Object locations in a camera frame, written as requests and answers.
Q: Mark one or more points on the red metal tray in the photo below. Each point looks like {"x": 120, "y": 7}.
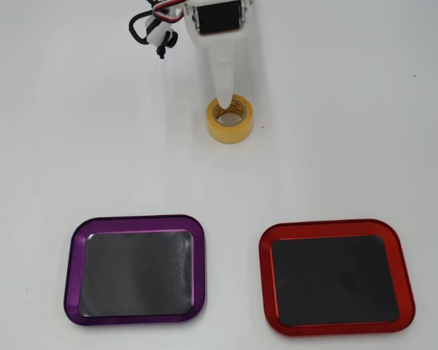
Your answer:
{"x": 336, "y": 280}

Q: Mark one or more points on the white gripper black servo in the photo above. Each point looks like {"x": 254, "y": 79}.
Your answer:
{"x": 216, "y": 22}

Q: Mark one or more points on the yellow masking tape roll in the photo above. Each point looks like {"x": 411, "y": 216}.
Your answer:
{"x": 230, "y": 134}

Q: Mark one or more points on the purple metal tray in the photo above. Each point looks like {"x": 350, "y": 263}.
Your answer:
{"x": 135, "y": 273}

